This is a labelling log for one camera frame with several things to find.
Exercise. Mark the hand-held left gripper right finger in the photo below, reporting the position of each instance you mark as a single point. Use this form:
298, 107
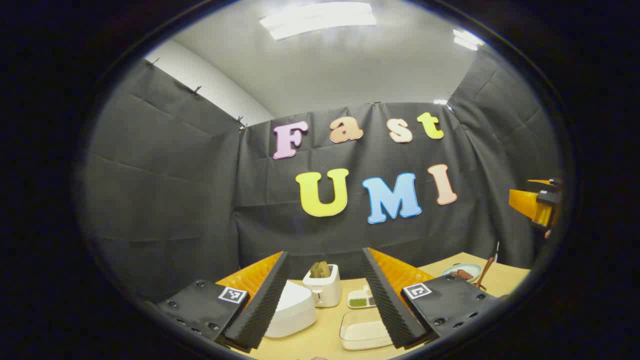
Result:
387, 305

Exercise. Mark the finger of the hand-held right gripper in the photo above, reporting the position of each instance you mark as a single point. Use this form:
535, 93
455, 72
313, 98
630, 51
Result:
527, 202

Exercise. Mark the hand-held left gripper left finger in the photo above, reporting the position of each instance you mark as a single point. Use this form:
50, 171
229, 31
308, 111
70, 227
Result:
265, 305

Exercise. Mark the white rice cooker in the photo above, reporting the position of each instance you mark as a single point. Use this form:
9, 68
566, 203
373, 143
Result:
295, 310

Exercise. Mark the wooden spoon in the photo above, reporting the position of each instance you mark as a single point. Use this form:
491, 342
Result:
486, 270

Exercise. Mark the clear plastic rice box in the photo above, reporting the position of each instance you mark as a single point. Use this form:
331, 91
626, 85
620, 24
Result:
360, 332

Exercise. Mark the white divided bean dish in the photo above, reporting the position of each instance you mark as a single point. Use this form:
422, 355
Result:
357, 300

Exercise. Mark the brown toast slice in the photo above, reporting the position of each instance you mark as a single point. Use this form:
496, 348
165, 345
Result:
325, 269
315, 270

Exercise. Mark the white toaster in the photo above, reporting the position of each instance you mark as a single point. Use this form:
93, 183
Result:
325, 292

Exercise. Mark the brown meat pieces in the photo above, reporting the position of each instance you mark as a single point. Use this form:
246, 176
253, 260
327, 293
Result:
464, 274

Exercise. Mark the green plate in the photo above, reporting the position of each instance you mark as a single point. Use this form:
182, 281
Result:
467, 269

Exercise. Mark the black backdrop cloth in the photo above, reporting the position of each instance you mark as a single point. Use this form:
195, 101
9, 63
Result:
175, 190

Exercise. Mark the small ceiling light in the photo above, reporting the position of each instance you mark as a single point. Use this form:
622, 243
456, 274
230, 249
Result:
467, 40

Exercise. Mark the large ceiling light panel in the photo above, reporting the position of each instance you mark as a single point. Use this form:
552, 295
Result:
320, 19

